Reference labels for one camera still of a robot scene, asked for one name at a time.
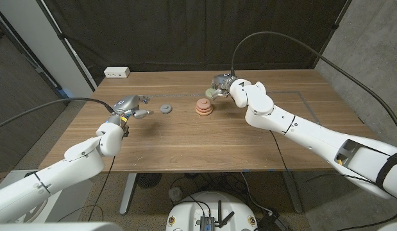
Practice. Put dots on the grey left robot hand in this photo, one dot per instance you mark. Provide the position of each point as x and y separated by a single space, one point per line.
127 102

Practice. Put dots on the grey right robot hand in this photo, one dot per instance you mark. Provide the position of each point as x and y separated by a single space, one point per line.
224 81

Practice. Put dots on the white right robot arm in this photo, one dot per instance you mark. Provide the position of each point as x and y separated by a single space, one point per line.
297 128

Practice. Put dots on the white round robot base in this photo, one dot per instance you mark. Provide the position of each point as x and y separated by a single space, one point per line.
185 215

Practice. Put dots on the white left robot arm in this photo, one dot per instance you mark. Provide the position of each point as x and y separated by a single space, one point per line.
79 163

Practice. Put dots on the white power strip box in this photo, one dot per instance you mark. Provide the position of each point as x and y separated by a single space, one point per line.
116 72

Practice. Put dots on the black fabric backdrop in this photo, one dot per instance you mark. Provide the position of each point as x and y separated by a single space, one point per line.
198 32

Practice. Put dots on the black round floor fan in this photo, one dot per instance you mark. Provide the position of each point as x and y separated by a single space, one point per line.
148 180

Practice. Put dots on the white table leg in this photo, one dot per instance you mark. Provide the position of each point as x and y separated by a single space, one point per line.
127 195

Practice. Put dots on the black backdrop stand pole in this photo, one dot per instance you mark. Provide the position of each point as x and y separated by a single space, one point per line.
61 36
336 25

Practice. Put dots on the grey round floor puck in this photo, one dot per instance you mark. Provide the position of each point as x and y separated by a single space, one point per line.
175 194

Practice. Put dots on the grey table leg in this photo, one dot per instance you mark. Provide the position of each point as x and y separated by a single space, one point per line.
294 195

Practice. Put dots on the grey antenna radio module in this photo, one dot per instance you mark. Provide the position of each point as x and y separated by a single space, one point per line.
207 223

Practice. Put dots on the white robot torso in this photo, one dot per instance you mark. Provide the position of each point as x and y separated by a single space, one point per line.
57 227

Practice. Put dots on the black power adapter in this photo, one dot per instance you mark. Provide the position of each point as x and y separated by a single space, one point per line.
270 223

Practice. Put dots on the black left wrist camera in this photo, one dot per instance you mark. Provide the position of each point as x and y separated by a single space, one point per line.
125 131

